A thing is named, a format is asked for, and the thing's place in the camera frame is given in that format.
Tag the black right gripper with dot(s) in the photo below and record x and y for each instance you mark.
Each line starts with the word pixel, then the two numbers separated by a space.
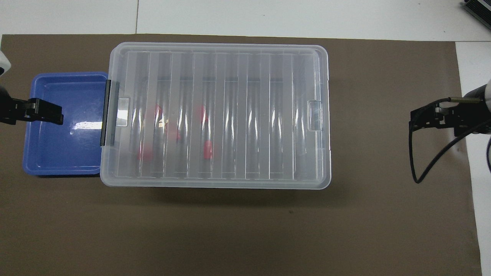
pixel 466 117

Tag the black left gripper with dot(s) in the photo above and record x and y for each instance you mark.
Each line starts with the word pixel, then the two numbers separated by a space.
pixel 9 109

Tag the clear ribbed box lid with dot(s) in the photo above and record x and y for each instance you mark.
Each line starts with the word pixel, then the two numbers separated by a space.
pixel 249 115

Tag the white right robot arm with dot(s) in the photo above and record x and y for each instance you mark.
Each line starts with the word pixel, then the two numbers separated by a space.
pixel 484 92

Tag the blue plastic tray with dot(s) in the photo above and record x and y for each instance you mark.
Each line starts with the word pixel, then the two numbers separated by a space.
pixel 57 153

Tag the clear plastic storage box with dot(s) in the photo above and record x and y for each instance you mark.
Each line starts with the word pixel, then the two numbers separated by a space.
pixel 230 79

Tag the dark ribbed metal device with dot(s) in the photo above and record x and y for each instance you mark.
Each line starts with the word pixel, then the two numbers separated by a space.
pixel 479 11

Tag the brown table mat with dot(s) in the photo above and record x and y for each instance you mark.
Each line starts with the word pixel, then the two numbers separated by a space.
pixel 230 230

